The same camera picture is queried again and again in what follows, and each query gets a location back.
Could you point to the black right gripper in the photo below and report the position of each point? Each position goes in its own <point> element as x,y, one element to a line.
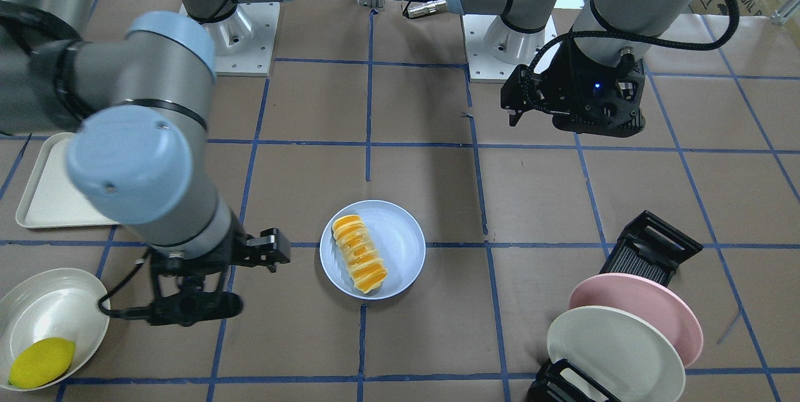
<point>232,245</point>

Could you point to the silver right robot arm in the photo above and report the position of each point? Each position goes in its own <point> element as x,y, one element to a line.
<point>138,113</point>

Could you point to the yellow lemon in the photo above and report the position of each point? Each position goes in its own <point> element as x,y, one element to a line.
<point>41,363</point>

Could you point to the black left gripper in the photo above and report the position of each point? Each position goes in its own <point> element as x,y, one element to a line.
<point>558,77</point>

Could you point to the blue plate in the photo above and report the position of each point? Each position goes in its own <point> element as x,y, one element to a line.
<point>399,240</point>

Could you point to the black dish rack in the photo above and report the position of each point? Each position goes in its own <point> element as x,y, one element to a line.
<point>647,247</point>

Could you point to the orange swirled bread roll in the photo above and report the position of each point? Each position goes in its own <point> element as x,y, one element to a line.
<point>364,263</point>

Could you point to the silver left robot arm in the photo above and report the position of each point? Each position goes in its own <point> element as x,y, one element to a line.
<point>602,29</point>

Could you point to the white rectangular tray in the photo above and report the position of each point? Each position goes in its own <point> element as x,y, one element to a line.
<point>50,199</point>

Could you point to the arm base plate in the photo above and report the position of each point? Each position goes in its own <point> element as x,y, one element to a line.
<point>244,41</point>
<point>493,50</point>

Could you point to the white round plate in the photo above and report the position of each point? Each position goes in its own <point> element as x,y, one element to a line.
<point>59,303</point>

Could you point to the pink plate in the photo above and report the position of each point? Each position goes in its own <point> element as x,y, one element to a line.
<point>649,300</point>

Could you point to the cream plate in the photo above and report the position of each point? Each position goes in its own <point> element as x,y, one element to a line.
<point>625,354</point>

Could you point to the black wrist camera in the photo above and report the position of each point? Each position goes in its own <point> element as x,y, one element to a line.
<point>191,303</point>

